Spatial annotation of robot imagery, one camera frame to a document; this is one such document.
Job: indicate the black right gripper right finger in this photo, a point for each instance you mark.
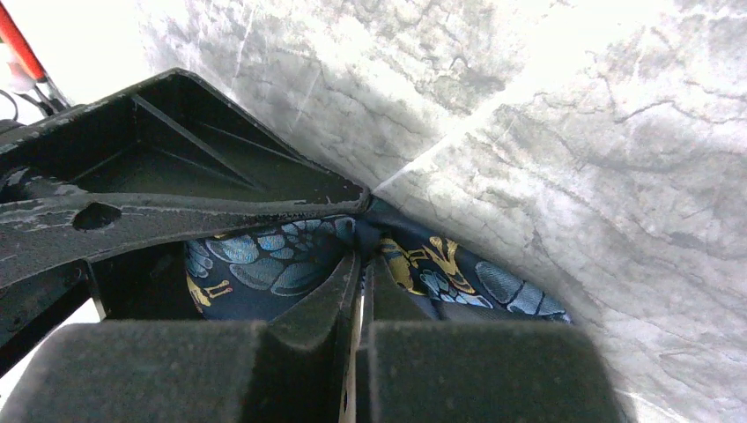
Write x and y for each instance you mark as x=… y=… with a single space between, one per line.
x=411 y=368

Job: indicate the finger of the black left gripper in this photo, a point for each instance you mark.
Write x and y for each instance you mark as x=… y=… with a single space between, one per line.
x=97 y=200

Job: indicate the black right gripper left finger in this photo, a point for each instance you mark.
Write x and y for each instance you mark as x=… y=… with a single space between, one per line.
x=288 y=370

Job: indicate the dark blue patterned tie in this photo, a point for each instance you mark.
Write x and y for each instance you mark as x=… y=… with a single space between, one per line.
x=260 y=274

